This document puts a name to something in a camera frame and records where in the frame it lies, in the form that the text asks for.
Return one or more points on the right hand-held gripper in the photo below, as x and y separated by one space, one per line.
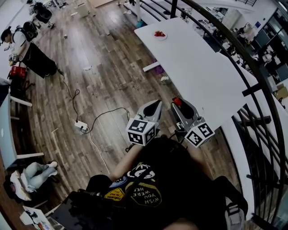
199 134

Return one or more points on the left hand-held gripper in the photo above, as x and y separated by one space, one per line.
140 132

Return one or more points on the red strawberry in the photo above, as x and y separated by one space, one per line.
177 101
157 33
163 34

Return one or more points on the white plate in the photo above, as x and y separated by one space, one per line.
160 38

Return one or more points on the person's right forearm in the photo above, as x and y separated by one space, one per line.
199 158

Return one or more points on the person's left forearm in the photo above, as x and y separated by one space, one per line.
124 161

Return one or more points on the white paper scrap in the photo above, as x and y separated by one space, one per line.
164 78

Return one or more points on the purple bag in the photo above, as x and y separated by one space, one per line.
159 70

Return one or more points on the white table foot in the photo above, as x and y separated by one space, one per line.
151 66

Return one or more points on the person's black printed shirt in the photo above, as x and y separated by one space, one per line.
180 179

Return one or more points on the black metal railing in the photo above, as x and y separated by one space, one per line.
252 91

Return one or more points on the white power strip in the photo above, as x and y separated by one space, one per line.
81 125

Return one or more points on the teal object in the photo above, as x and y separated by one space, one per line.
141 24

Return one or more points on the cardboard box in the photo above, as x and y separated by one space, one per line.
282 92

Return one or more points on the white cabinet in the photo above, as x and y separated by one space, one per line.
83 9

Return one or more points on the black bag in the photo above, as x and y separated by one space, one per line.
76 211

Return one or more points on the white desk bar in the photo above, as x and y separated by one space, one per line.
30 155
21 102

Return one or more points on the red basket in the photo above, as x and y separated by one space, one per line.
18 71

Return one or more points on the black office chair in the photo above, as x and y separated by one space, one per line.
42 12

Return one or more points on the printed papers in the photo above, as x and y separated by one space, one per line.
33 215

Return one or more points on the black post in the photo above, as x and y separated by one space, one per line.
173 9

